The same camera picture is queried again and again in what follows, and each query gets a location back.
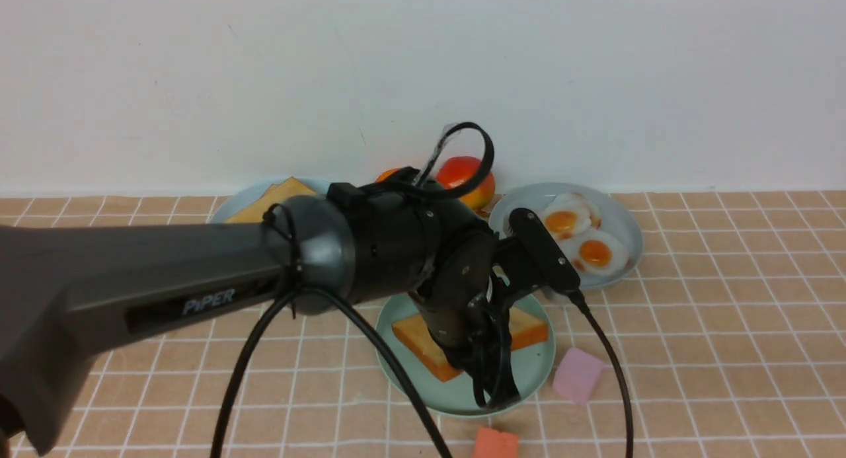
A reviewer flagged fried egg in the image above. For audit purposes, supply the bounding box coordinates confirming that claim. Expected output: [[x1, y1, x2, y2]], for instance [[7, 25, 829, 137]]
[[558, 229, 631, 277], [539, 193, 602, 239]]

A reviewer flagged toast slice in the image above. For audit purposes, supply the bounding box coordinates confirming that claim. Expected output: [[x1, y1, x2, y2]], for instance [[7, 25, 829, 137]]
[[224, 177, 317, 223], [391, 307, 550, 382]]

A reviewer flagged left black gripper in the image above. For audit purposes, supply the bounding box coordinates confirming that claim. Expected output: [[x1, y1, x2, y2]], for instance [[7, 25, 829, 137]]
[[410, 274, 521, 410]]

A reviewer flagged orange fruit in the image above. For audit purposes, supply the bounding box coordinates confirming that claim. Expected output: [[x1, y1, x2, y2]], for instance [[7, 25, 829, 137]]
[[375, 168, 400, 183]]

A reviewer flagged teal centre plate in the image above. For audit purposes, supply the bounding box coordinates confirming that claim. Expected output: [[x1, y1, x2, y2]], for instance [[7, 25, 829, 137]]
[[375, 293, 556, 419]]

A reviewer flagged red apple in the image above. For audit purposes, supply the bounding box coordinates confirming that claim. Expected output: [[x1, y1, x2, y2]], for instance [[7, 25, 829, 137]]
[[435, 157, 496, 213]]

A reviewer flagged upper fried egg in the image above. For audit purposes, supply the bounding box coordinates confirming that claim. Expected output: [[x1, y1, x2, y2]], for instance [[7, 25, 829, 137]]
[[539, 193, 602, 239]]

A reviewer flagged lower fried egg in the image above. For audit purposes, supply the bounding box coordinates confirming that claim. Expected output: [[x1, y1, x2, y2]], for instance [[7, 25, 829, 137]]
[[558, 229, 631, 277]]

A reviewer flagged light blue bread plate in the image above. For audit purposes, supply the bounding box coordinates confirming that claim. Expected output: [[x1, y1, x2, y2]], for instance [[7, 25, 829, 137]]
[[208, 177, 330, 223]]

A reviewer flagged pink cube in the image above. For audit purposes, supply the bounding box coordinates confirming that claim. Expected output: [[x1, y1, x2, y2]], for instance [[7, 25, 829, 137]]
[[552, 347, 604, 406]]

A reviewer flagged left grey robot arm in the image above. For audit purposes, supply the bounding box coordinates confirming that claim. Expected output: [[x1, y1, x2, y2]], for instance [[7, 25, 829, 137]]
[[2, 178, 519, 457]]

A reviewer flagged orange-red cube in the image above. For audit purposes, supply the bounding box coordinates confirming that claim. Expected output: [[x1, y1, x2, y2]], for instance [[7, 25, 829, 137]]
[[472, 427, 519, 458]]

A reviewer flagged black camera cable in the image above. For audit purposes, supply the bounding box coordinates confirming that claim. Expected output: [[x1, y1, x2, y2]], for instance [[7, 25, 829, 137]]
[[210, 122, 635, 458]]

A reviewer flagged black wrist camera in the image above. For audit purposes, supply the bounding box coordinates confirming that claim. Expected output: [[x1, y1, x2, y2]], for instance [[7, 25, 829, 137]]
[[510, 208, 581, 297]]

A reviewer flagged grey egg plate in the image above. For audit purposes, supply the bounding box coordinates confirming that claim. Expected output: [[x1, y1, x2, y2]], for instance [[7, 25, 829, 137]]
[[488, 183, 644, 289]]

